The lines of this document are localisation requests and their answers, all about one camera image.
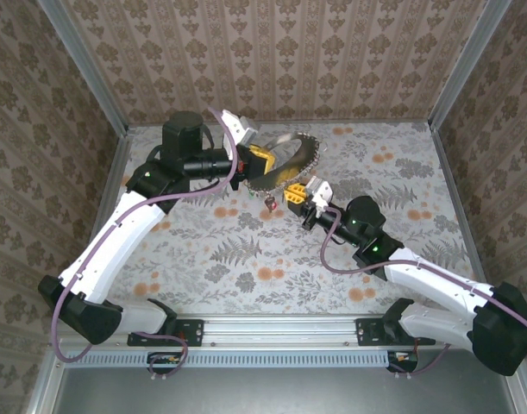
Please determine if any grey metal panel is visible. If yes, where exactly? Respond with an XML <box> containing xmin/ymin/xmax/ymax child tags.
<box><xmin>51</xmin><ymin>366</ymin><xmax>518</xmax><ymax>414</ymax></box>

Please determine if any aluminium frame rail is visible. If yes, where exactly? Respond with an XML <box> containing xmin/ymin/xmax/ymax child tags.
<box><xmin>25</xmin><ymin>340</ymin><xmax>68</xmax><ymax>414</ymax></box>
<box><xmin>127</xmin><ymin>119</ymin><xmax>435</xmax><ymax>129</ymax></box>
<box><xmin>430</xmin><ymin>124</ymin><xmax>492</xmax><ymax>288</ymax></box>
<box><xmin>53</xmin><ymin>315</ymin><xmax>436</xmax><ymax>348</ymax></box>
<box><xmin>504</xmin><ymin>370</ymin><xmax>527</xmax><ymax>414</ymax></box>
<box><xmin>90</xmin><ymin>129</ymin><xmax>135</xmax><ymax>242</ymax></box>

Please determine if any aluminium frame post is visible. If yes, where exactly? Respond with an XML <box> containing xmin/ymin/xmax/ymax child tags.
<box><xmin>429</xmin><ymin>0</ymin><xmax>512</xmax><ymax>133</ymax></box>
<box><xmin>36</xmin><ymin>0</ymin><xmax>130</xmax><ymax>137</ymax></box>

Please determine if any grey slotted cable duct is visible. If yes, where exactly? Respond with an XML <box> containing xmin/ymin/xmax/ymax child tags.
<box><xmin>66</xmin><ymin>348</ymin><xmax>396</xmax><ymax>368</ymax></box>

